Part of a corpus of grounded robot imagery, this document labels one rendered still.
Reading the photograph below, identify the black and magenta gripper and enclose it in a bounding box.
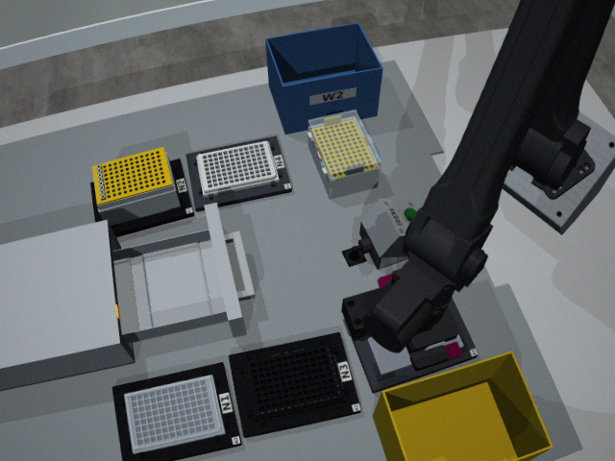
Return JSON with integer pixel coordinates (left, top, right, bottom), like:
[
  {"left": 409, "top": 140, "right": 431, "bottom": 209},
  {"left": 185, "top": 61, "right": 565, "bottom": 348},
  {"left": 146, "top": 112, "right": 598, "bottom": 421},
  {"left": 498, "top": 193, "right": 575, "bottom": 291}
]
[{"left": 378, "top": 269, "right": 462, "bottom": 372}]

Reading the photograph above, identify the yellow open-top bin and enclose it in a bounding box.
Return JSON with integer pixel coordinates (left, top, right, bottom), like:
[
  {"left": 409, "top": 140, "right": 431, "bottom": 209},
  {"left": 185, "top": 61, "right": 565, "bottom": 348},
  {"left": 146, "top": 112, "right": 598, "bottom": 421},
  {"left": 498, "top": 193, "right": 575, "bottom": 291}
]
[{"left": 373, "top": 351, "right": 553, "bottom": 461}]

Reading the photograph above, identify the dark blue open-top bin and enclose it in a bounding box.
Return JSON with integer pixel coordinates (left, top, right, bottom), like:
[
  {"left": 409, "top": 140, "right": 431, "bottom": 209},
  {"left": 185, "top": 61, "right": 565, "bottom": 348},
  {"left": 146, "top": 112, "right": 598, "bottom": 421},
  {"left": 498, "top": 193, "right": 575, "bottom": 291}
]
[{"left": 265, "top": 23, "right": 383, "bottom": 134}]

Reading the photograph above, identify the white multiwell plate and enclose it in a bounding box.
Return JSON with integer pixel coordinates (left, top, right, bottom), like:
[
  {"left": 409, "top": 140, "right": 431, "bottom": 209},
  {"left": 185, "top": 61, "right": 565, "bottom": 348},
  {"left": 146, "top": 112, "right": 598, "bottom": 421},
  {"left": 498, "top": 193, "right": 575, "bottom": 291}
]
[{"left": 197, "top": 141, "right": 280, "bottom": 198}]

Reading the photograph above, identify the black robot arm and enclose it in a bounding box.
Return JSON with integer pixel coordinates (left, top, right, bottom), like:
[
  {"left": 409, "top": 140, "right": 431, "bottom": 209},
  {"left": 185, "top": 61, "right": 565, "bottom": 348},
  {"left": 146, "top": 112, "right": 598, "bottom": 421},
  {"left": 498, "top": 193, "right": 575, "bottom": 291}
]
[{"left": 341, "top": 0, "right": 615, "bottom": 353}]

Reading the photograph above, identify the grey bench mat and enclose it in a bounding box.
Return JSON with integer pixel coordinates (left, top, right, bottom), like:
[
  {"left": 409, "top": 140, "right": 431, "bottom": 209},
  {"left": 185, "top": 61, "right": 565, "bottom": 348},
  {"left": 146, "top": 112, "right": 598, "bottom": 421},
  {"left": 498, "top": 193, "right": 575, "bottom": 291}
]
[{"left": 0, "top": 61, "right": 583, "bottom": 461}]

